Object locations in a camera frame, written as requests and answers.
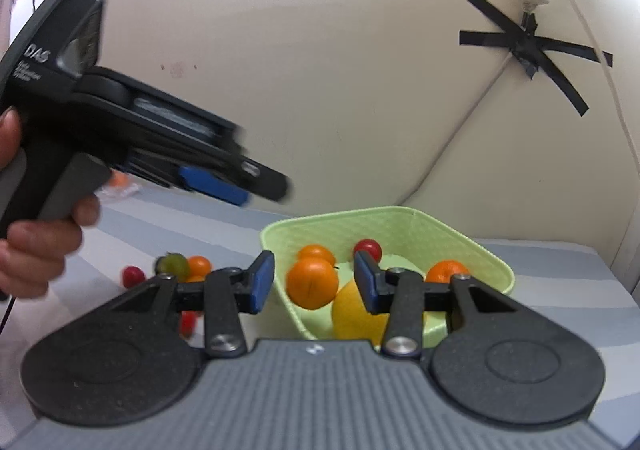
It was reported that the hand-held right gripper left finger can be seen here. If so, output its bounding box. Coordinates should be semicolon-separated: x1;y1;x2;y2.
106;251;276;359

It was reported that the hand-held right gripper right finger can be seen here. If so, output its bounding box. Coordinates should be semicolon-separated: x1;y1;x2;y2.
353;252;521;359

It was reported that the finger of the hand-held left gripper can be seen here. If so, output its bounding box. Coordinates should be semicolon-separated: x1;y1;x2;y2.
219;154;294;204
178;165;250;207

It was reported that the large orange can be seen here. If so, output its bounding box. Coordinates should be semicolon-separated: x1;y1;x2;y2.
285;257;340;311

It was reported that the light green plastic basket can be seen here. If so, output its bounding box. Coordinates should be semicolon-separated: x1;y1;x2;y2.
260;206;516;347

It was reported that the green tomato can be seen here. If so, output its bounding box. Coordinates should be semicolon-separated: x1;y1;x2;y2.
154;253;191;281

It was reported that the person's left hand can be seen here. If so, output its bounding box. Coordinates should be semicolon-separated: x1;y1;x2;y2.
0;108;101;301

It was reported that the yellow lemon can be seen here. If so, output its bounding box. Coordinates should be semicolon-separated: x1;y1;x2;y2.
331;279;397;342

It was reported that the clear plastic bag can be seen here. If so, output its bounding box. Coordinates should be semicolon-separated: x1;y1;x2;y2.
98;169;142;204

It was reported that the striped bedsheet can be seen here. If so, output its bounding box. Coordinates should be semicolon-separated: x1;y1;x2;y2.
0;187;637;383

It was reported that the black tape cross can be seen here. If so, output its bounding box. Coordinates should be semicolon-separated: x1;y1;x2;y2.
459;0;614;117

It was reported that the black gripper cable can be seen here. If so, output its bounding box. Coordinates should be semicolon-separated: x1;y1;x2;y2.
0;296;17;338

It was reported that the white cable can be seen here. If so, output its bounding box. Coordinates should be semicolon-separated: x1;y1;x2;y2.
467;0;640;161

